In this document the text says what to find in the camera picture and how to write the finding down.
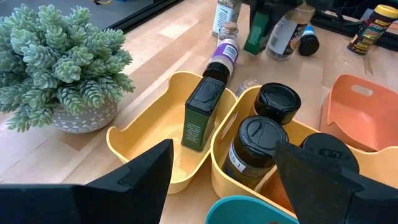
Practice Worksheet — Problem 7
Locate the small corked glass jar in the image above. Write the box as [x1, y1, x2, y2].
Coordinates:
[235, 79, 261, 98]
[217, 21, 239, 41]

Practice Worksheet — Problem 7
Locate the small yellow plastic bin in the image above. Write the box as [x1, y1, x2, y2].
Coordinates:
[106, 71, 238, 194]

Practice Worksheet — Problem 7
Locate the green spice tin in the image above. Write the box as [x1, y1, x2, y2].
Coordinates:
[180, 76, 226, 152]
[243, 11, 271, 56]

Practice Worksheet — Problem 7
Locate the teal plastic bin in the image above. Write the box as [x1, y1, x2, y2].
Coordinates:
[205, 195, 300, 224]

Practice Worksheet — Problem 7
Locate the yellow-lid spice jar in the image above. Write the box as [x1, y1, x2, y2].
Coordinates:
[346, 4, 398, 56]

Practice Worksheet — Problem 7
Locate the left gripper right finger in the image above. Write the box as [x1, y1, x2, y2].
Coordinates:
[274, 139, 398, 224]

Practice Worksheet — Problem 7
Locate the black-lid brown spice jar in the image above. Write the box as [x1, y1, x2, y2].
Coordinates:
[259, 133, 360, 214]
[248, 82, 302, 126]
[223, 115, 289, 190]

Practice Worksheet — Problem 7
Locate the purple label spice jar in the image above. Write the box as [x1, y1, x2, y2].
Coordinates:
[201, 39, 241, 85]

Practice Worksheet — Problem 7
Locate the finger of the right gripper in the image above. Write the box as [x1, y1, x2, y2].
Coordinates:
[248, 0, 265, 18]
[264, 0, 301, 21]

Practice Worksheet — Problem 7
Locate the white-lid peppercorn jar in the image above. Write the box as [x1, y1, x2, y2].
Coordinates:
[211, 0, 243, 37]

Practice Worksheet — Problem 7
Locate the tan-lid spice jar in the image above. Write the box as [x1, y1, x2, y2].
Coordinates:
[266, 2, 315, 62]

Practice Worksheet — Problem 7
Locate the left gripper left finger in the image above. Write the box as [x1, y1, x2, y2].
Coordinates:
[0, 139, 174, 224]

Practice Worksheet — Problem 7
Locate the large yellow plastic bin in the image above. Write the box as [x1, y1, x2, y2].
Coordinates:
[210, 85, 398, 218]

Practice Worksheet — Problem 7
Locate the artificial succulent in patterned pot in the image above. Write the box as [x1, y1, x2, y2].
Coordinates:
[0, 3, 136, 134]

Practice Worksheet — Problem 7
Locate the orange plastic bin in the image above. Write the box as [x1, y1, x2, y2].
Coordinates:
[320, 73, 398, 153]

